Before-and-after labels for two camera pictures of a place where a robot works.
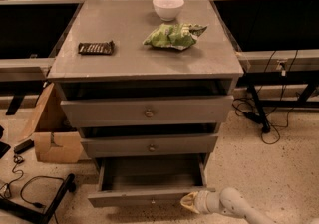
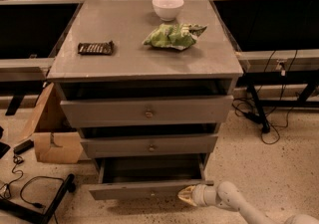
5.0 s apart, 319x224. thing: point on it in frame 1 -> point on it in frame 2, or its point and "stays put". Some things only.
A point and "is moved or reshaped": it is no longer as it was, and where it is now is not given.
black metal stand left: [35, 216] stays put
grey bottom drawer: [149, 181] is moved or reshaped
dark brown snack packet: [96, 48] stays put
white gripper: [203, 200] -> [201, 194]
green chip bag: [177, 36] stays put
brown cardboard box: [56, 136] stays put
